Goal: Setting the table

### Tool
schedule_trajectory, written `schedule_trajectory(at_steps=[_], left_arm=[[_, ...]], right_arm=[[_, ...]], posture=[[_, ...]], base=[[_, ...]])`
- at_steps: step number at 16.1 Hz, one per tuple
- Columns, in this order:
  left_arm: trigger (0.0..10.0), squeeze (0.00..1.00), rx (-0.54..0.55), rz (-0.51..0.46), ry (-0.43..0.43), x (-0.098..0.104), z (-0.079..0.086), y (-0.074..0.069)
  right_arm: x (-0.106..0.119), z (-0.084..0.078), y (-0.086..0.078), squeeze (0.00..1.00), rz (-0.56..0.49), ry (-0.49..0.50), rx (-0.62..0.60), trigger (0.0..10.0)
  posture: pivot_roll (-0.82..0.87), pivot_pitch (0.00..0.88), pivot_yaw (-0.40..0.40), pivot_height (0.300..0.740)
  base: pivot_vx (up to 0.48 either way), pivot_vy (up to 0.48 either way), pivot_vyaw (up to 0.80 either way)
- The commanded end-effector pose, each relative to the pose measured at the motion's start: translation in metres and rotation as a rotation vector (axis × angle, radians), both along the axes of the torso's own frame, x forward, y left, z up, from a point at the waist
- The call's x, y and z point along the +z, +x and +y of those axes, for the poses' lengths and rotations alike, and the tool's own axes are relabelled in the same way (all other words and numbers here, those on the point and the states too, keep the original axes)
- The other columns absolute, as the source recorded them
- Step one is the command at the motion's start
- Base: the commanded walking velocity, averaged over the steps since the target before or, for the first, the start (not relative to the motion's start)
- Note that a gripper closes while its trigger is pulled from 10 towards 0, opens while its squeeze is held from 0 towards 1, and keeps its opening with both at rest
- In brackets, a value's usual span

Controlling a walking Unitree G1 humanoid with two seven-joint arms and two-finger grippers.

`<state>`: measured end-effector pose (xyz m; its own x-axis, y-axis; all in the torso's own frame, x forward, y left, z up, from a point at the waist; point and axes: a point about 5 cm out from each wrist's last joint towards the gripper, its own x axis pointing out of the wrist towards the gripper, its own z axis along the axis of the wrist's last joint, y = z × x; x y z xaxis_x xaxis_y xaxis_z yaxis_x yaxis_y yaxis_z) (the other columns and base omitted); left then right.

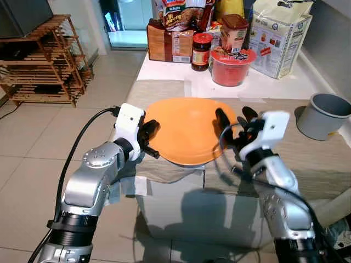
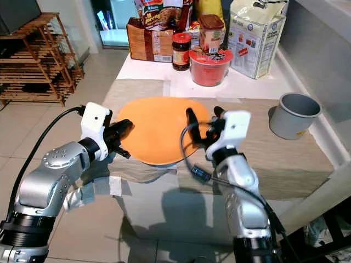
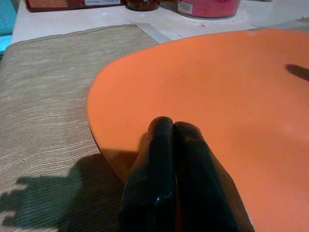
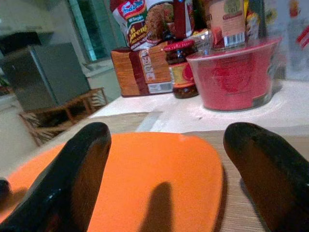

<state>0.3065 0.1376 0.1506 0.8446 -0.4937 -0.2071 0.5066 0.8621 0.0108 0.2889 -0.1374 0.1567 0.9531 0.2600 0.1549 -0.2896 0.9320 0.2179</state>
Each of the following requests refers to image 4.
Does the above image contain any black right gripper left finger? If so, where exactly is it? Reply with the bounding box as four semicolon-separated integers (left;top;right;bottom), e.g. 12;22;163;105
0;122;112;232

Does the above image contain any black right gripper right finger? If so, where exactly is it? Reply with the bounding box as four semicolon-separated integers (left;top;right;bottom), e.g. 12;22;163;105
223;122;309;232

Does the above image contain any orange plastic plate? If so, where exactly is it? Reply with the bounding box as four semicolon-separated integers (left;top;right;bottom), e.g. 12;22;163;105
0;131;225;232

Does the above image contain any beige linen table cloth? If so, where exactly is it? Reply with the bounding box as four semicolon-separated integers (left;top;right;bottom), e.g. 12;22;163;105
36;111;160;148
181;129;309;232

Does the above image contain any wooden slatted shelf rack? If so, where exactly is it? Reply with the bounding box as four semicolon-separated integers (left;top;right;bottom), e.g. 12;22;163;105
18;87;109;147

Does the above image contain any red instant noodle bowl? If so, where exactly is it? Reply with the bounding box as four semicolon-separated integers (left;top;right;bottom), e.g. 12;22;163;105
186;36;283;112

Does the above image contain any white counter cabinet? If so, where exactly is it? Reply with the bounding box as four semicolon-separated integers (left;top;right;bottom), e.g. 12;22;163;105
89;79;309;136

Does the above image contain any dark boxy appliance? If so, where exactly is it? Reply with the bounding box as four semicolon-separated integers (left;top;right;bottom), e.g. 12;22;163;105
0;31;91;112

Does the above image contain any brown biscuit packet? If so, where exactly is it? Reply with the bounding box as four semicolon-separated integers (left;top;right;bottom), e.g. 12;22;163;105
111;41;174;98

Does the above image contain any sauce jar with red lid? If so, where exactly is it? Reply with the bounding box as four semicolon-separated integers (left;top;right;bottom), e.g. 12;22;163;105
163;40;199;99

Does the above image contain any white printed carton box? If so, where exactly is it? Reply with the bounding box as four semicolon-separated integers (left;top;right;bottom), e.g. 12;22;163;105
272;0;309;82

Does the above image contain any yellow snack packet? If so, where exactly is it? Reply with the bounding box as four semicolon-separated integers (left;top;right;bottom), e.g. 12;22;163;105
243;0;266;39

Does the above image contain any brown tin with barcode label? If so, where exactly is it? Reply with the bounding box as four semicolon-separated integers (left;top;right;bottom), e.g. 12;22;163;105
207;0;247;50

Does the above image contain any glass balcony door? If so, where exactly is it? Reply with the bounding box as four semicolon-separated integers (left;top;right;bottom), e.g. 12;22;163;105
69;0;126;63

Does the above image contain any instant noodle packet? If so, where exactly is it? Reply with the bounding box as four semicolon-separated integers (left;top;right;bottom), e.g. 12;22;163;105
110;0;174;52

